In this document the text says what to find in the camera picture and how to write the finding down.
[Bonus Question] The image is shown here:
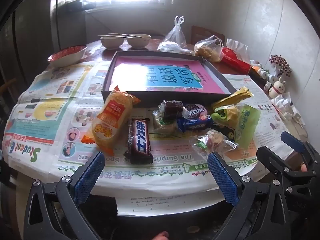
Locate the dark cardboard box tray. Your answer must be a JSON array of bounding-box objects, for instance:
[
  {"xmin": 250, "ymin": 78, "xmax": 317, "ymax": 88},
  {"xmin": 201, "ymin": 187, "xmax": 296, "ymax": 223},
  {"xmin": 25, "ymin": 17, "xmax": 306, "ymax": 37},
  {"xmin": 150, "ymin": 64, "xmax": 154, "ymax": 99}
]
[{"xmin": 101, "ymin": 51, "xmax": 237, "ymax": 108}]

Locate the brown dotted flower ornament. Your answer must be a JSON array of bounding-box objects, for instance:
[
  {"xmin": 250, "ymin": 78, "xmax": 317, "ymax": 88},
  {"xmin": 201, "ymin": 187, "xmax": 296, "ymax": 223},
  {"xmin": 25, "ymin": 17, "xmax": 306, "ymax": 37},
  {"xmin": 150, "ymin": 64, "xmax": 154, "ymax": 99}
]
[{"xmin": 269, "ymin": 54, "xmax": 292, "ymax": 77}]

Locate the white printed paper sheet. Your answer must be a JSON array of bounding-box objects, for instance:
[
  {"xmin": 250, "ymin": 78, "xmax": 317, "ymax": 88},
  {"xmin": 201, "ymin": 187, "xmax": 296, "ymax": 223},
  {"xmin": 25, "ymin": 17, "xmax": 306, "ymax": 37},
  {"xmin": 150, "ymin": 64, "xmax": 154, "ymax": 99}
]
[{"xmin": 115, "ymin": 191, "xmax": 226, "ymax": 217}]

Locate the dark brownie cake packet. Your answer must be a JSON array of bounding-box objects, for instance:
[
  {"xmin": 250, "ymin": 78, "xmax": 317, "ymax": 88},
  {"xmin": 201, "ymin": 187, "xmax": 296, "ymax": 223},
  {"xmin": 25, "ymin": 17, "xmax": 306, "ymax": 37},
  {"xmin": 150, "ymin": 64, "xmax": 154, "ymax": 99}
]
[{"xmin": 159, "ymin": 100, "xmax": 185, "ymax": 120}]

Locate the clear meat floss cake packet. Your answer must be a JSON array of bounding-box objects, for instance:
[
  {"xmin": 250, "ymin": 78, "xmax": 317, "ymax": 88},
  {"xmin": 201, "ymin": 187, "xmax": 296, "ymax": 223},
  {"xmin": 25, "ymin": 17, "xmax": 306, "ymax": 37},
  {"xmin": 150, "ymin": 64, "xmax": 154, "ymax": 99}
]
[{"xmin": 191, "ymin": 129, "xmax": 239, "ymax": 156}]

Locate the blue cookie packet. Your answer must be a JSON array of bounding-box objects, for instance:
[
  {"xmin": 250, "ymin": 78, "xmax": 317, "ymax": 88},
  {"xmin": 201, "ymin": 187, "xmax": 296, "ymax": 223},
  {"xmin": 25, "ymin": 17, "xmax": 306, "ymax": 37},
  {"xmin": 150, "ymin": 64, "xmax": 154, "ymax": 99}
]
[{"xmin": 176, "ymin": 104, "xmax": 215, "ymax": 133}]

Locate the white rabbit figurine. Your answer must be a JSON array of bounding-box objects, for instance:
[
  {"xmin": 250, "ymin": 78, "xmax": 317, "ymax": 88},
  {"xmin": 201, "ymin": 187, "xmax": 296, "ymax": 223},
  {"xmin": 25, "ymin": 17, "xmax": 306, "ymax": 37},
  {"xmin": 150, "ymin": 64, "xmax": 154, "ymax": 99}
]
[{"xmin": 268, "ymin": 77, "xmax": 287, "ymax": 98}]

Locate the red patterned bowl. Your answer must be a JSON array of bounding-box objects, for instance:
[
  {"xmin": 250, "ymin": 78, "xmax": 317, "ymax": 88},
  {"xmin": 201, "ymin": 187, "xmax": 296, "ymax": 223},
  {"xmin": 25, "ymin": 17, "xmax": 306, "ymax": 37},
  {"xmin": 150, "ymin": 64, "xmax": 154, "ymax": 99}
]
[{"xmin": 47, "ymin": 45, "xmax": 88, "ymax": 68}]

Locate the brown chocolate bar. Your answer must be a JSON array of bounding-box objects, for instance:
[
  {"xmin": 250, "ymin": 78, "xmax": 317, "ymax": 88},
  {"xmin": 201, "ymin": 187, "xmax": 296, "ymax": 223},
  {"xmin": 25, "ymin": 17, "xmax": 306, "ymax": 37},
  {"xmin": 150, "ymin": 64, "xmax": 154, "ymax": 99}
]
[{"xmin": 123, "ymin": 118, "xmax": 154, "ymax": 165}]

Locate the dark refrigerator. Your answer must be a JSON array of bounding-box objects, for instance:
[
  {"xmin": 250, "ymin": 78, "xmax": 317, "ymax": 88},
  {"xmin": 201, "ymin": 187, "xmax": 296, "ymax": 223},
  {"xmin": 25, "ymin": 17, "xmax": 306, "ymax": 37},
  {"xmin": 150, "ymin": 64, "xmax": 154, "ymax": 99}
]
[{"xmin": 0, "ymin": 0, "xmax": 87, "ymax": 88}]

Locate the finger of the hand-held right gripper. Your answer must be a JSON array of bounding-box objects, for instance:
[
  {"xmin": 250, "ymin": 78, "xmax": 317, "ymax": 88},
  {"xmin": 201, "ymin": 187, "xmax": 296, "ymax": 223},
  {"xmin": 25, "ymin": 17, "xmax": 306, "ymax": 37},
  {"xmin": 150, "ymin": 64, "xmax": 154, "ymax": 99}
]
[
  {"xmin": 281, "ymin": 131, "xmax": 320, "ymax": 161},
  {"xmin": 257, "ymin": 146, "xmax": 301, "ymax": 181}
]

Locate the red tissue pack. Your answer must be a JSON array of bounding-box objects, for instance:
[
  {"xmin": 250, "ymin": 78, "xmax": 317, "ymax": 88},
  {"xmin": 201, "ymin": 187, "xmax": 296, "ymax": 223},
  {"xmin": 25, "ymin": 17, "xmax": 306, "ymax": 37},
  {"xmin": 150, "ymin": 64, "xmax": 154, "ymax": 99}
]
[{"xmin": 221, "ymin": 38, "xmax": 252, "ymax": 75}]

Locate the crumpled white tissue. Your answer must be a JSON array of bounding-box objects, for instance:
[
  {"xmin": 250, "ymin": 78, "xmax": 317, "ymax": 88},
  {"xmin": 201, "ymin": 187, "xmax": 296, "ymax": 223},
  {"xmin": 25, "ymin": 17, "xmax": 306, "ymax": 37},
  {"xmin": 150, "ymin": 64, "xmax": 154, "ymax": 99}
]
[{"xmin": 271, "ymin": 92, "xmax": 306, "ymax": 131}]

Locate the tall tied clear plastic bag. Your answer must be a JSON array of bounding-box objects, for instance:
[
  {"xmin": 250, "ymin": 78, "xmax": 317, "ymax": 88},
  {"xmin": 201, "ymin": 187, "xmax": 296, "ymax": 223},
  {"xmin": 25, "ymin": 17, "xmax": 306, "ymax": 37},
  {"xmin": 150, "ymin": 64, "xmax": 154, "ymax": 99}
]
[{"xmin": 164, "ymin": 16, "xmax": 187, "ymax": 49}]

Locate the yellow snack packet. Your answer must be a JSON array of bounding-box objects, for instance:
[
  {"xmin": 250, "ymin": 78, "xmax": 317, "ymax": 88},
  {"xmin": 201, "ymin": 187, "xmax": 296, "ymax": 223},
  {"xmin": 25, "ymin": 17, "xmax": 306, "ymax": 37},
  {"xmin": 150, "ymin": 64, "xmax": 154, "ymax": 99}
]
[{"xmin": 211, "ymin": 86, "xmax": 253, "ymax": 111}]

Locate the light green pastry packet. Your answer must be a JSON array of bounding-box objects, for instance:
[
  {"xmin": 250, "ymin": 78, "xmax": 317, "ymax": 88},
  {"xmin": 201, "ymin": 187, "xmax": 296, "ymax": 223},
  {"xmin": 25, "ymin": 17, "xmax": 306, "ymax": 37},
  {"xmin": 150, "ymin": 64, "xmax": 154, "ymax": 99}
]
[{"xmin": 212, "ymin": 104, "xmax": 262, "ymax": 149}]

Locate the crumpled white plastic bag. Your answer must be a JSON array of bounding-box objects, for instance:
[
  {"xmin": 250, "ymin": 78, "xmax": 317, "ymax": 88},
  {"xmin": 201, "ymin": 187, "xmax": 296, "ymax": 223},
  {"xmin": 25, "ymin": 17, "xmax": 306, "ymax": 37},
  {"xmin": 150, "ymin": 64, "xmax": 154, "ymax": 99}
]
[{"xmin": 156, "ymin": 41, "xmax": 183, "ymax": 54}]

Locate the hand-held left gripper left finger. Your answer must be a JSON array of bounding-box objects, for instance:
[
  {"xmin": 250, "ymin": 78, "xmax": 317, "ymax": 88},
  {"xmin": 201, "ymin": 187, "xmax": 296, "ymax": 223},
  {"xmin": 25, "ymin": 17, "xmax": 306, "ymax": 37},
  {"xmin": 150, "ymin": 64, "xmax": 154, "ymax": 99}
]
[{"xmin": 15, "ymin": 152, "xmax": 105, "ymax": 240}]

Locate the colourful newspaper sheet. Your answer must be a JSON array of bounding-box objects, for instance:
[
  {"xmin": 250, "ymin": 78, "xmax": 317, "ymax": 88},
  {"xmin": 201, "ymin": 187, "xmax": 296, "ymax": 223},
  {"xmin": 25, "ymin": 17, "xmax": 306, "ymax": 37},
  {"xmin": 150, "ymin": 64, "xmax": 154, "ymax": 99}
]
[
  {"xmin": 3, "ymin": 97, "xmax": 296, "ymax": 193},
  {"xmin": 20, "ymin": 62, "xmax": 111, "ymax": 105},
  {"xmin": 222, "ymin": 72, "xmax": 295, "ymax": 155}
]

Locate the round green cracker packet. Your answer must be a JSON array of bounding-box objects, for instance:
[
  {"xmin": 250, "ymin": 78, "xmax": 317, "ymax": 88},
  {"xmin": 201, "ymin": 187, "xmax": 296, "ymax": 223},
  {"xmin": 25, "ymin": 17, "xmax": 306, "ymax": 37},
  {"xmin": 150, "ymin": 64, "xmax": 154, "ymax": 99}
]
[{"xmin": 151, "ymin": 110, "xmax": 181, "ymax": 138}]

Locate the orange bread packet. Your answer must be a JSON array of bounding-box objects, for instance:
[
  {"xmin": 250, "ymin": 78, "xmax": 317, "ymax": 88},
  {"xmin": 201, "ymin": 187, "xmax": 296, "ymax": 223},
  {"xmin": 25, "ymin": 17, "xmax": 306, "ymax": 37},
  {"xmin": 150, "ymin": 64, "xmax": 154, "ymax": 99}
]
[{"xmin": 81, "ymin": 85, "xmax": 141, "ymax": 155}]

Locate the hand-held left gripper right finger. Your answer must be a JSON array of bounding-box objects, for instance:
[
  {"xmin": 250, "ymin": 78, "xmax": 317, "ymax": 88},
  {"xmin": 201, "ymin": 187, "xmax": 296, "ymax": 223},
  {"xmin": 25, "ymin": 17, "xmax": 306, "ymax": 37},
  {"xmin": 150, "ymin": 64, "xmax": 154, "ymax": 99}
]
[{"xmin": 207, "ymin": 152, "xmax": 310, "ymax": 240}]

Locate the small white bottle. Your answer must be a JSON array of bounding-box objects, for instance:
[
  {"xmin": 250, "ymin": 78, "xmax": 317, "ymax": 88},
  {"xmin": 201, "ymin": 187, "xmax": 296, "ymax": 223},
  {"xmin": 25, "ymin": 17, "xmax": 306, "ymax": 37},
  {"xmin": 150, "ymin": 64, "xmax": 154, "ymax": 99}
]
[{"xmin": 262, "ymin": 74, "xmax": 273, "ymax": 91}]

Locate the wooden chair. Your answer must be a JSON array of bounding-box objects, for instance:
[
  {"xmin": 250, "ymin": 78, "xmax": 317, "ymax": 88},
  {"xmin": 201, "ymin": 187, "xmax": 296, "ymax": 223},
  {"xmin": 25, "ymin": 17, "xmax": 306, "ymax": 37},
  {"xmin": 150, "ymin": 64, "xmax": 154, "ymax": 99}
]
[
  {"xmin": 191, "ymin": 25, "xmax": 225, "ymax": 45},
  {"xmin": 0, "ymin": 77, "xmax": 18, "ymax": 98}
]

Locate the plastic bag of fried pastry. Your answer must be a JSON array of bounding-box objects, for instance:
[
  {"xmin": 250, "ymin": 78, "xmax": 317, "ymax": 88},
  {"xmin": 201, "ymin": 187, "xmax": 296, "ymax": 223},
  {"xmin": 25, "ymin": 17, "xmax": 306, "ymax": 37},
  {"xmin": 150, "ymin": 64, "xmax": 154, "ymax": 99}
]
[{"xmin": 194, "ymin": 35, "xmax": 224, "ymax": 63}]

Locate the white ceramic bowl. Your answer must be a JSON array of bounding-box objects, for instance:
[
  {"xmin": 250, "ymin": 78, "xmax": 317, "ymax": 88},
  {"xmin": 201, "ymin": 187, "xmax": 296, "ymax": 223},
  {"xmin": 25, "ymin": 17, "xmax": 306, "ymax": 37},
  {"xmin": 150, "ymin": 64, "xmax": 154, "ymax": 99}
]
[
  {"xmin": 126, "ymin": 34, "xmax": 152, "ymax": 49},
  {"xmin": 100, "ymin": 35, "xmax": 124, "ymax": 50}
]

